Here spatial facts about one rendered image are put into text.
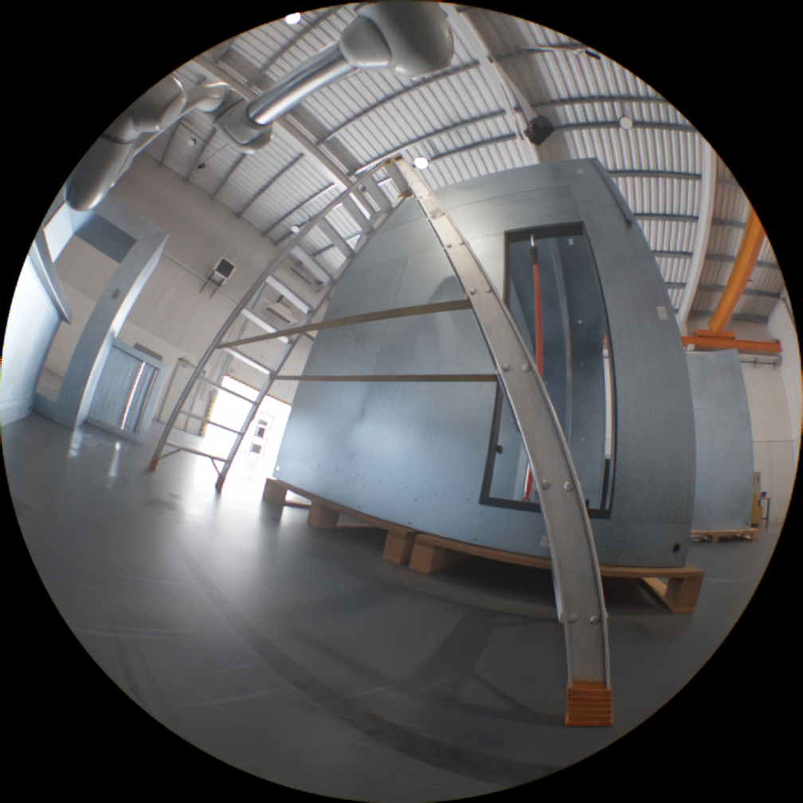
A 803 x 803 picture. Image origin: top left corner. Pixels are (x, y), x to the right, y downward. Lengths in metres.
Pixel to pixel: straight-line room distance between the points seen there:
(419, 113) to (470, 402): 7.56
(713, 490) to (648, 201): 7.35
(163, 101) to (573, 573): 0.93
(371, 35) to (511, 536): 1.58
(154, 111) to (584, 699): 1.07
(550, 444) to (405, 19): 0.82
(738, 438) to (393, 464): 5.15
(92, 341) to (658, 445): 3.12
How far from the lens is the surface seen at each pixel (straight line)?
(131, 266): 2.43
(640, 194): 9.43
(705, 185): 9.77
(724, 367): 5.83
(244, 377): 10.91
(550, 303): 4.29
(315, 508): 1.72
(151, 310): 10.43
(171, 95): 0.56
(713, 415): 5.49
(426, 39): 0.68
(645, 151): 9.01
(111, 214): 2.63
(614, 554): 1.28
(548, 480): 0.48
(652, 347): 1.51
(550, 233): 2.16
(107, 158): 0.61
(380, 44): 0.70
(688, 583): 1.31
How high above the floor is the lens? 0.37
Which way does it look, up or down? 16 degrees up
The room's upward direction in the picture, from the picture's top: 13 degrees clockwise
